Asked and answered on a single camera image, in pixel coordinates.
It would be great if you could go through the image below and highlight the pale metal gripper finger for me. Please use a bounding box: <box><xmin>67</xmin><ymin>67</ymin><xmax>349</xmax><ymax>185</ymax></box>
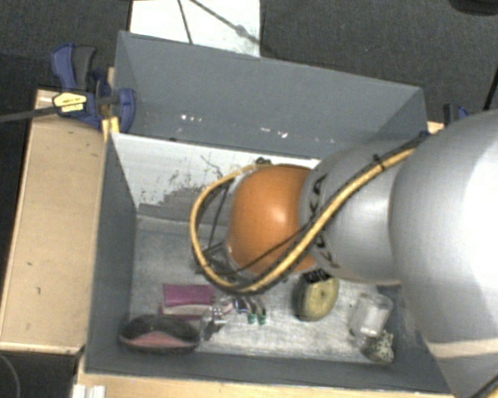
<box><xmin>198</xmin><ymin>313</ymin><xmax>230</xmax><ymax>344</ymax></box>
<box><xmin>209</xmin><ymin>299</ymin><xmax>236</xmax><ymax>320</ymax></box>

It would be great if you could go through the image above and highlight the purple and white box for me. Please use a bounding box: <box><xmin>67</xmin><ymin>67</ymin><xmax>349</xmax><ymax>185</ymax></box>
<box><xmin>157</xmin><ymin>278</ymin><xmax>219</xmax><ymax>326</ymax></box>

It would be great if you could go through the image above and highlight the yellow-green round sponge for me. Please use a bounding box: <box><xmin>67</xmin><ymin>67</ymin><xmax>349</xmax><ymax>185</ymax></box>
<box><xmin>289</xmin><ymin>270</ymin><xmax>343</xmax><ymax>327</ymax></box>

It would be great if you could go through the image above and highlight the clear glass jar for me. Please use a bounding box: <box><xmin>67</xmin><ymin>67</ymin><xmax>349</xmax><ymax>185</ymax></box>
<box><xmin>345</xmin><ymin>290</ymin><xmax>396</xmax><ymax>350</ymax></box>

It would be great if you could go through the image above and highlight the speckled green toy frog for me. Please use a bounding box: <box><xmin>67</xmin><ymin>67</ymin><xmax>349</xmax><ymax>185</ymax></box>
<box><xmin>361</xmin><ymin>328</ymin><xmax>399</xmax><ymax>366</ymax></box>

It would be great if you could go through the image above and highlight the pale wood board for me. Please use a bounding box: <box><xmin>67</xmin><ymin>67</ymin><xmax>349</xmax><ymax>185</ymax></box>
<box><xmin>0</xmin><ymin>86</ymin><xmax>120</xmax><ymax>362</ymax></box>

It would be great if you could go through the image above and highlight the grey metal bin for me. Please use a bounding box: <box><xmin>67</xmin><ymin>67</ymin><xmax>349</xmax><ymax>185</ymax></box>
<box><xmin>73</xmin><ymin>30</ymin><xmax>494</xmax><ymax>398</ymax></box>

